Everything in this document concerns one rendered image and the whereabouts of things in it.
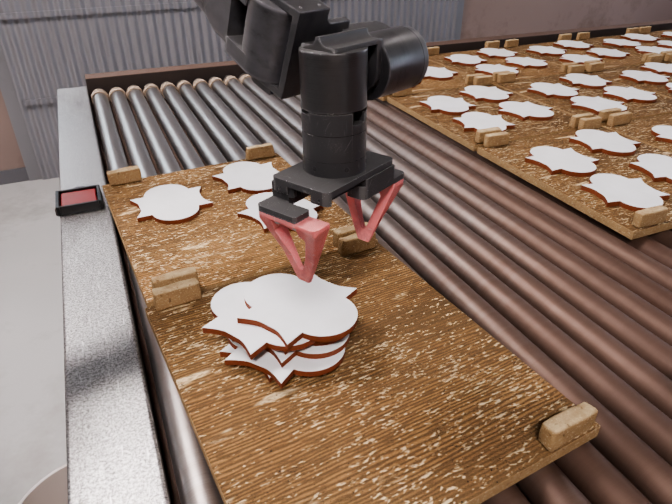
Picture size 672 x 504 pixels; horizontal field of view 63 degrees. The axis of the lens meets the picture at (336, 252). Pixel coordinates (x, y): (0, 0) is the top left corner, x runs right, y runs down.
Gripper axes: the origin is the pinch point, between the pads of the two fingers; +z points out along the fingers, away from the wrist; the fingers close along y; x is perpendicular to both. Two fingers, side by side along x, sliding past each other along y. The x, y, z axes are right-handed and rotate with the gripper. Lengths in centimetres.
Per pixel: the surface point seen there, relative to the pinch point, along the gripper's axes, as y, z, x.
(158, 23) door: 169, 20, 264
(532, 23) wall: 443, 44, 141
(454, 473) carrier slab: -5.5, 14.2, -17.5
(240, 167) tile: 30, 12, 47
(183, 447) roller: -17.9, 15.6, 5.2
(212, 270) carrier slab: 3.2, 13.5, 24.8
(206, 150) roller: 37, 15, 65
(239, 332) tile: -7.0, 9.6, 7.9
